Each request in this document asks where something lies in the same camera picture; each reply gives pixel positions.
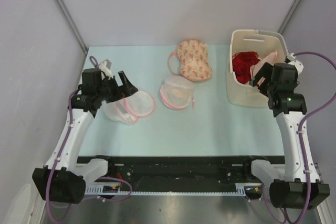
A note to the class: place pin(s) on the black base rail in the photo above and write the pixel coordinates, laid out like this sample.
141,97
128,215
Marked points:
227,169

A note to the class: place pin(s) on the pale pink bra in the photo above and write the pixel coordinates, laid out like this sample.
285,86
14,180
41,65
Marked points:
270,59

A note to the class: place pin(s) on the red lace bra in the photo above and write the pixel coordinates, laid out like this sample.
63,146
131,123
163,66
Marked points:
242,62

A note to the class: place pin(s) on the white mesh laundry bag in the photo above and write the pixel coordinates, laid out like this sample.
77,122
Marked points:
177,92
130,109

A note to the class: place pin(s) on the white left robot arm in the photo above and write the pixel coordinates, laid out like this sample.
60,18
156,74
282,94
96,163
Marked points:
60,180

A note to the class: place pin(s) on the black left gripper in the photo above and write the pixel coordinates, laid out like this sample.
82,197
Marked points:
127,88

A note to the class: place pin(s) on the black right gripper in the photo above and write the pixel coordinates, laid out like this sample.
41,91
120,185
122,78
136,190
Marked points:
266,71

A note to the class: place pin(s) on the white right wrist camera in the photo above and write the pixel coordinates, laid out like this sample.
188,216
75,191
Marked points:
291,60

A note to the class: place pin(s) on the floral peach bra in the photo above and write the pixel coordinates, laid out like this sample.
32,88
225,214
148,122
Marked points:
194,63

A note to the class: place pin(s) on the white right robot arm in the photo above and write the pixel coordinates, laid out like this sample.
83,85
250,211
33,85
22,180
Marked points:
299,186

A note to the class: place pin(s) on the white slotted cable duct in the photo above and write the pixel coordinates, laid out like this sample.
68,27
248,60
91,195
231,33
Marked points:
102,189

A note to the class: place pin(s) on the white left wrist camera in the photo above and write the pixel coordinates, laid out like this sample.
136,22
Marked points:
105,67

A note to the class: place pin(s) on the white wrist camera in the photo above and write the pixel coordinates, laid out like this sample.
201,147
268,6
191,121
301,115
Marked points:
105,67
291,60

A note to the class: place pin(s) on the cream plastic basket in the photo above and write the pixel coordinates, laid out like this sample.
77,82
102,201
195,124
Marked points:
263,43

